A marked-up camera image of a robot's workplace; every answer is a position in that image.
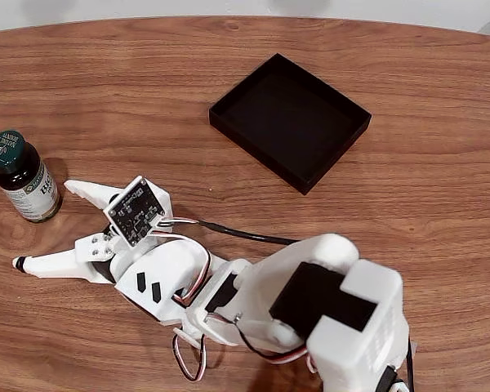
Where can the camera board on white mount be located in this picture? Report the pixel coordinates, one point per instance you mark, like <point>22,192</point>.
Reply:
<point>134,212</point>

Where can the amber pill bottle green cap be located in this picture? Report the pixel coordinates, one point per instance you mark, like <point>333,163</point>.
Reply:
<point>32,192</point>

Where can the black shallow open box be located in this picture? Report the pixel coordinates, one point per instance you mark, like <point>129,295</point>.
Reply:
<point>290,122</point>

